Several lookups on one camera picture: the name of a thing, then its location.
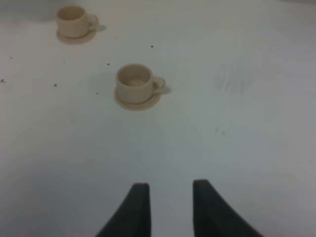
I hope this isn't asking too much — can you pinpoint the beige cup saucer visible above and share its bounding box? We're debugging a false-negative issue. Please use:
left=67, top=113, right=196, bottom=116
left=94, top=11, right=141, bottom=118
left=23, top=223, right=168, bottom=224
left=56, top=30, right=96, bottom=45
left=114, top=89, right=161, bottom=111

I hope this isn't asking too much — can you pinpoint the far beige teacup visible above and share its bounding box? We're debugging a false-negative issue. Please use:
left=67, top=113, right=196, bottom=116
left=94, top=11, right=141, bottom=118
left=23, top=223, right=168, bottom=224
left=56, top=5, right=99, bottom=39

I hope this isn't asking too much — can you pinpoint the near beige cup saucer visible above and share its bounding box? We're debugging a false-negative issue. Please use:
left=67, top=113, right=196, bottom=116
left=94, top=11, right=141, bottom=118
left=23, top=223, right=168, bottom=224
left=114, top=89, right=161, bottom=111

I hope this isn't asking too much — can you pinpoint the beige teacup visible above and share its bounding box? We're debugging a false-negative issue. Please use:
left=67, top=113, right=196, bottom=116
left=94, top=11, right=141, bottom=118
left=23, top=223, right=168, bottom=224
left=56, top=5, right=99, bottom=39
left=116, top=64, right=166, bottom=104

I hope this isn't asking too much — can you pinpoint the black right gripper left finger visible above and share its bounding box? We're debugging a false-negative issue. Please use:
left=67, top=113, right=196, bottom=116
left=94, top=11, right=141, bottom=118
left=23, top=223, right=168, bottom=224
left=97, top=183, right=151, bottom=237

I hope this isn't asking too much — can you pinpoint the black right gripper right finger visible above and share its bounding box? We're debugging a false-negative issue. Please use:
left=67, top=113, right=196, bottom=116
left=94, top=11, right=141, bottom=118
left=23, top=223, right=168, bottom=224
left=193, top=180, right=261, bottom=237

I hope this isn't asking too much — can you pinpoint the far beige cup saucer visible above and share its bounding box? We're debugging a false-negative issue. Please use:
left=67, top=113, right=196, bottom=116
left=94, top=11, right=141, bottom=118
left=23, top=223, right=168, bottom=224
left=56, top=30, right=96, bottom=45

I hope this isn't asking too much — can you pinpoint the near beige teacup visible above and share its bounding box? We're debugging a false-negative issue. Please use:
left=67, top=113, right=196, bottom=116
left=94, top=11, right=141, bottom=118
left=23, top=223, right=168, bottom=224
left=116, top=64, right=166, bottom=104

